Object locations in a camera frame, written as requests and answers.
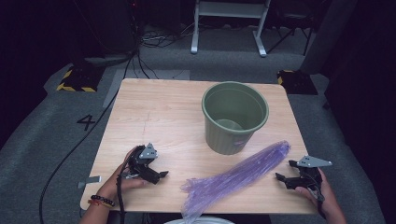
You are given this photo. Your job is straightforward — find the person's left hand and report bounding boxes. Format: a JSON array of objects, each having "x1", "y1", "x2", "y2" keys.
[{"x1": 95, "y1": 147, "x2": 149, "y2": 203}]

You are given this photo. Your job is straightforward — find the person's right hand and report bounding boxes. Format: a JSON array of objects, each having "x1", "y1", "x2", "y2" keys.
[{"x1": 294, "y1": 167, "x2": 338, "y2": 217}]

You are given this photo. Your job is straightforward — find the person's white clothing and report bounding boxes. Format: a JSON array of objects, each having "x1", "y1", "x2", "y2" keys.
[{"x1": 163, "y1": 216, "x2": 235, "y2": 224}]

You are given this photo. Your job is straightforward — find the right hand-held gripper cable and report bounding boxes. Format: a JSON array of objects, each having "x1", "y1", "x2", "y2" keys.
[{"x1": 306, "y1": 174, "x2": 327, "y2": 220}]

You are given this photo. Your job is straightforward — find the beaded bracelet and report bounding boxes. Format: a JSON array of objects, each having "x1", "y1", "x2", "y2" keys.
[{"x1": 89, "y1": 194, "x2": 117, "y2": 209}]

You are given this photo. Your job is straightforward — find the grey tape strip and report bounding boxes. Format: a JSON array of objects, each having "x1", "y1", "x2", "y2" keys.
[{"x1": 77, "y1": 175, "x2": 103, "y2": 190}]

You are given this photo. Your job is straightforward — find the hand-held gripper cable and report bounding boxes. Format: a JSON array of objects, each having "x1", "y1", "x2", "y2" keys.
[
  {"x1": 306, "y1": 174, "x2": 327, "y2": 220},
  {"x1": 115, "y1": 166, "x2": 127, "y2": 224}
]

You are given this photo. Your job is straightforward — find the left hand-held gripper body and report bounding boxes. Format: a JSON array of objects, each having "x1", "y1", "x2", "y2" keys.
[{"x1": 126, "y1": 142, "x2": 160, "y2": 184}]

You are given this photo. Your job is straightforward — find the bundle of floor cables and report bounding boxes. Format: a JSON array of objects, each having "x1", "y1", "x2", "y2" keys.
[{"x1": 139, "y1": 22, "x2": 194, "y2": 49}]

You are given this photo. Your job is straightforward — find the purple plastic bag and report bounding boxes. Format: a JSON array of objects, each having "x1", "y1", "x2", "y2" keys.
[{"x1": 179, "y1": 140, "x2": 291, "y2": 224}]

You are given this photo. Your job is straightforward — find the white desk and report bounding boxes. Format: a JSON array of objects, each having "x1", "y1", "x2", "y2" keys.
[{"x1": 190, "y1": 0, "x2": 272, "y2": 58}]

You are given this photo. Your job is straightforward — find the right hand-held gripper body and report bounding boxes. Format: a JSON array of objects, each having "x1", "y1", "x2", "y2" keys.
[{"x1": 291, "y1": 155, "x2": 333, "y2": 190}]

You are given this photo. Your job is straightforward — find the left hand-held gripper cable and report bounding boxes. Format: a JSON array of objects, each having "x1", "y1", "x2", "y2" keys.
[{"x1": 115, "y1": 166, "x2": 127, "y2": 224}]

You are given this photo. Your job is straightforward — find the black tripod stand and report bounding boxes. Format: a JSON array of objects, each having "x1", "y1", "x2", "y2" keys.
[{"x1": 266, "y1": 10, "x2": 316, "y2": 56}]

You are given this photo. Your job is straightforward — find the black yellow striped base plate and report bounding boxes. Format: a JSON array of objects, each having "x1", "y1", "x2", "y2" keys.
[
  {"x1": 55, "y1": 66, "x2": 106, "y2": 93},
  {"x1": 276, "y1": 69, "x2": 319, "y2": 96}
]

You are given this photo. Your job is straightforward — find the black floor cable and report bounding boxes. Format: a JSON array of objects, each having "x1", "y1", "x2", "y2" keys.
[{"x1": 38, "y1": 50, "x2": 140, "y2": 224}]

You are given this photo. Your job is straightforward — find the green plastic bin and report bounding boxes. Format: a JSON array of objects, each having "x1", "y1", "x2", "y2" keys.
[{"x1": 201, "y1": 80, "x2": 271, "y2": 156}]

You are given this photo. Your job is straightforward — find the grey pillar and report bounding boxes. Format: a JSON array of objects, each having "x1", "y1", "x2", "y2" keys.
[{"x1": 299, "y1": 0, "x2": 360, "y2": 76}]

